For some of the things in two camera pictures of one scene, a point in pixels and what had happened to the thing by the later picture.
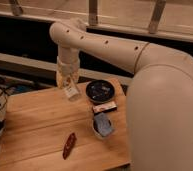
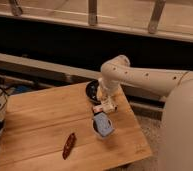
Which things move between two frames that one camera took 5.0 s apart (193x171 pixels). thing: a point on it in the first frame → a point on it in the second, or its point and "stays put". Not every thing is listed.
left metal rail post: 17,8 stays put
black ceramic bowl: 100,91 stays put
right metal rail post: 156,16 stays put
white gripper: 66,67 → 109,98
